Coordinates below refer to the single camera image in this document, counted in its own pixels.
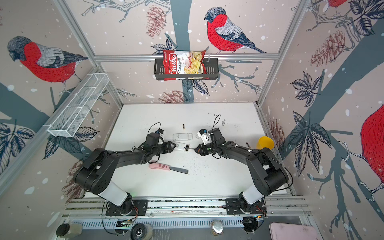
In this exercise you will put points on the pink handled scraper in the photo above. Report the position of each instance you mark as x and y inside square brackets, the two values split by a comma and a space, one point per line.
[167, 168]

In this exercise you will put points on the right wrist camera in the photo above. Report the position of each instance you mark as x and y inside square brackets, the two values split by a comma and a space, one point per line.
[204, 136]

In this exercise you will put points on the black wall basket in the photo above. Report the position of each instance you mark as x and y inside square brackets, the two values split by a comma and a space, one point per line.
[211, 67]

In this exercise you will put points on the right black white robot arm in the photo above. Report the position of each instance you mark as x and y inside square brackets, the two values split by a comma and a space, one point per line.
[267, 173]

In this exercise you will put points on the white remote grey buttons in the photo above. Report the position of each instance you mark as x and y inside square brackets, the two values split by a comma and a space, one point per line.
[178, 137]

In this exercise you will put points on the yellow plastic cup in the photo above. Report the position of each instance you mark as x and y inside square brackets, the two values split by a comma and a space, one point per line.
[265, 142]

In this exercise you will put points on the pink pad corner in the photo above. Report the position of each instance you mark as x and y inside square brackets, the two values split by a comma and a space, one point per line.
[280, 231]

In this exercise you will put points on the black grey cylinder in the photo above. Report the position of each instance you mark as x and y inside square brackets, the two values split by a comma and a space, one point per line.
[69, 230]

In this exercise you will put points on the white remote green buttons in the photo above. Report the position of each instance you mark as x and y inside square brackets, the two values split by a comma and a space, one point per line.
[182, 147]

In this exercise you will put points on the silver round cap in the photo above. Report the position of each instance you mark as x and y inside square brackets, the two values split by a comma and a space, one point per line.
[217, 227]

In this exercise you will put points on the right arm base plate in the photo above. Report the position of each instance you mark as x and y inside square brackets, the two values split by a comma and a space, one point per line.
[232, 206]

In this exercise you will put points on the white wire mesh shelf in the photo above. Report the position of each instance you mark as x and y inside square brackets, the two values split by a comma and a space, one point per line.
[81, 101]

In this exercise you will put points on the red cassava chips bag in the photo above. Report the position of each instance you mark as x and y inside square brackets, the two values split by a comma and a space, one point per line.
[183, 62]

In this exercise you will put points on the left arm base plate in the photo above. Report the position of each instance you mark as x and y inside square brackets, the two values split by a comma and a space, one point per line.
[135, 208]

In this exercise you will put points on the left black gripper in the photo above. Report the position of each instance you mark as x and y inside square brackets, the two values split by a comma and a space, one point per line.
[168, 147]

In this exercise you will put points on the black round speaker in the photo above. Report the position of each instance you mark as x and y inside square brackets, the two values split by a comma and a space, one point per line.
[141, 232]

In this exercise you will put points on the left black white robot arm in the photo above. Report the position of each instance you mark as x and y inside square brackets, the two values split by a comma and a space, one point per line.
[95, 175]

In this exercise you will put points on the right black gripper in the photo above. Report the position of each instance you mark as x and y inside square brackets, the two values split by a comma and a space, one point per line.
[202, 152]

